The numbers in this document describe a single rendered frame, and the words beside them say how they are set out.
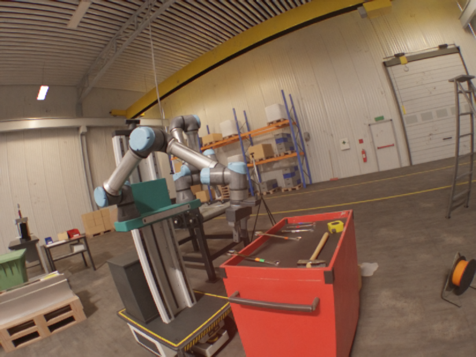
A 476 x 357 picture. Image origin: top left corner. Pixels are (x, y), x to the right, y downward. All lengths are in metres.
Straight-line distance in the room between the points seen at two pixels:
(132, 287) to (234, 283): 1.01
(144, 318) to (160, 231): 0.72
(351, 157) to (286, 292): 10.33
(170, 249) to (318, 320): 1.24
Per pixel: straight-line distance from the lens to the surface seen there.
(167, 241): 1.80
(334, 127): 11.12
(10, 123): 12.90
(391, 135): 10.97
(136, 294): 1.84
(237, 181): 0.90
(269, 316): 0.99
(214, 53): 10.05
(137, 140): 1.09
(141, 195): 1.61
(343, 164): 11.09
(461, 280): 1.99
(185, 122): 1.70
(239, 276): 0.94
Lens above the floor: 1.31
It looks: 1 degrees down
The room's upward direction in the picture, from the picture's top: 13 degrees counter-clockwise
